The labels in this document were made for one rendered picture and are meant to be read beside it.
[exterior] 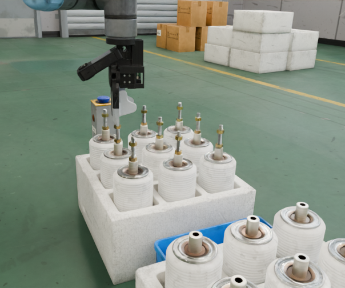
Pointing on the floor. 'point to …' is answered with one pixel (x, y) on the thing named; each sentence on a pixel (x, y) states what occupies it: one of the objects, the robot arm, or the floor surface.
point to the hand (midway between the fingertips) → (113, 119)
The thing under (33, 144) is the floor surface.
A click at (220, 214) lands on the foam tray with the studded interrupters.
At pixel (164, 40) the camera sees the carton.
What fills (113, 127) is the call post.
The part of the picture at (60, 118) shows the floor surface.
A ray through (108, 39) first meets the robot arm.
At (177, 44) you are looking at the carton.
